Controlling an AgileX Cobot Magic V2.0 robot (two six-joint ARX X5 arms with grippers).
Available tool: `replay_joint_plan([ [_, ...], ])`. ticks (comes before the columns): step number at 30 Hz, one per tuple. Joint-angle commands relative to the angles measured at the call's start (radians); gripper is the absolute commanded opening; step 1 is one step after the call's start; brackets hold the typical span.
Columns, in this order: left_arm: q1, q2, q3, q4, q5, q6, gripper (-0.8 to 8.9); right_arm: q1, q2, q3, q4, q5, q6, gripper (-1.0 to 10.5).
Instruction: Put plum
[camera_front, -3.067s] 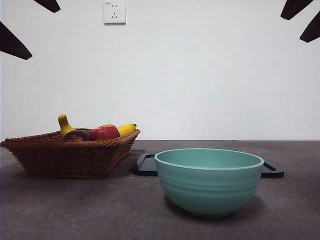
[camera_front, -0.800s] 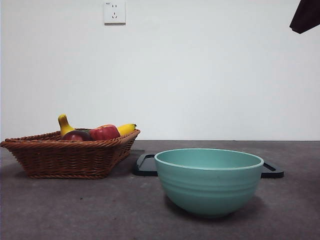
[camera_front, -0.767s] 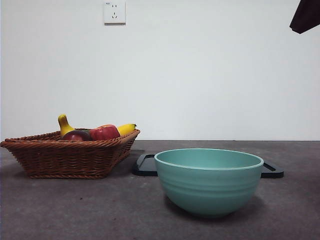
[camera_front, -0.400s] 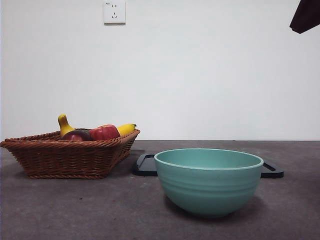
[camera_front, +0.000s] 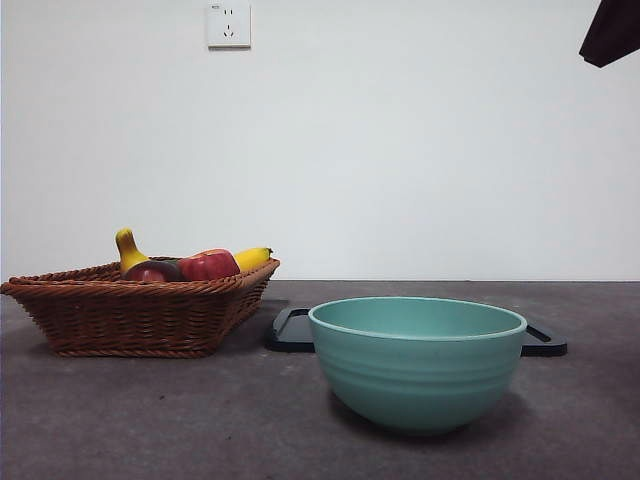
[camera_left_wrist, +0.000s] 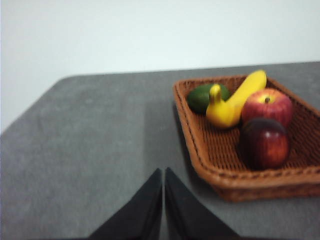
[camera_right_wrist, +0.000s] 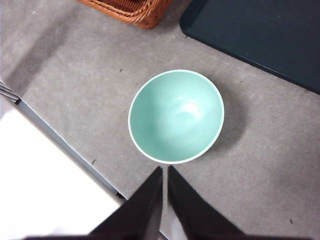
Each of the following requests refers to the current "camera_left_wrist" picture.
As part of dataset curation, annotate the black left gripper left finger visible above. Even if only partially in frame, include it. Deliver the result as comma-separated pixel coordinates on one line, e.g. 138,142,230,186
88,168,164,240

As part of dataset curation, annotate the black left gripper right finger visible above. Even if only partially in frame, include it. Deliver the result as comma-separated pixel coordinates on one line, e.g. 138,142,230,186
163,167,241,240

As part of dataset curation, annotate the dark purple plum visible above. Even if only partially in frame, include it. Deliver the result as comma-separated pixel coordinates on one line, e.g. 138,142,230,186
240,117,291,171

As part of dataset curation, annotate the brown wicker basket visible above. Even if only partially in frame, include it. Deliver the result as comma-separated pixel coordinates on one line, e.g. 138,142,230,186
172,74,320,203

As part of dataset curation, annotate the yellow banana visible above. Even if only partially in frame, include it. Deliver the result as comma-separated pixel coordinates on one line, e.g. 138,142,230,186
205,69,268,130

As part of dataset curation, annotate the green avocado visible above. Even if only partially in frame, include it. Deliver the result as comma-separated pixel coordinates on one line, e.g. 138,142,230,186
186,83,232,117

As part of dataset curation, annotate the red apple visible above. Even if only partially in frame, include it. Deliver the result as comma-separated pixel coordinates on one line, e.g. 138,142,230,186
240,87,294,129

